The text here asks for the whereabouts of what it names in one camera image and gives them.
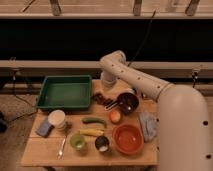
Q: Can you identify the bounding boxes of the dark red grape bunch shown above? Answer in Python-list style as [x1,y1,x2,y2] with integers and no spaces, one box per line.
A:
[93,93,113,106]

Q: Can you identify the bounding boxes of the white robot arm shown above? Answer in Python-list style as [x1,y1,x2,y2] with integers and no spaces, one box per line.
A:
[100,50,213,171]

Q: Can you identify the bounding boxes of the metal cup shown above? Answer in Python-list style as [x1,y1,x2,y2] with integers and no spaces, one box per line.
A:
[95,136,110,152]

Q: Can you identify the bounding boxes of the green plastic cup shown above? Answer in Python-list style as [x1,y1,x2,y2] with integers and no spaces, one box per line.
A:
[69,133,85,151]

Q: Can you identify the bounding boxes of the dark purple pan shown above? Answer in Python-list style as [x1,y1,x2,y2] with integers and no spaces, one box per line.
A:
[105,92,139,115]

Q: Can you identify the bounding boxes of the orange peach toy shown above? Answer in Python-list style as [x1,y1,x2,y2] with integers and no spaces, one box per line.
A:
[109,109,121,124]

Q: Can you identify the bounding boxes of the green plastic tray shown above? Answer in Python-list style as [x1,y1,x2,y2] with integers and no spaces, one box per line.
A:
[36,75,92,111]

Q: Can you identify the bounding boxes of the green cucumber toy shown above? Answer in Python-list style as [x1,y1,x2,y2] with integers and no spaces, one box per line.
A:
[82,117,107,128]

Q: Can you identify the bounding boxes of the yellow banana toy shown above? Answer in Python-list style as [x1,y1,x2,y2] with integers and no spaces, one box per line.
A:
[79,129,104,137]

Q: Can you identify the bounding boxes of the blue grey cloth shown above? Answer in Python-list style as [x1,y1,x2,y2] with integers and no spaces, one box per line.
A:
[139,111,157,142]

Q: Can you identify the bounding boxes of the orange plastic bowl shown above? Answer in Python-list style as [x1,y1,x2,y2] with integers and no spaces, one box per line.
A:
[112,124,144,155]

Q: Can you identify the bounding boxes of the white stacked cups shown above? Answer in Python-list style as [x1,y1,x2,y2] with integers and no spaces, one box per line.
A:
[48,110,66,130]

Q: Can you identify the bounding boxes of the blue sponge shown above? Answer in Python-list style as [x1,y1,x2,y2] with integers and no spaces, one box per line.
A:
[36,119,53,138]

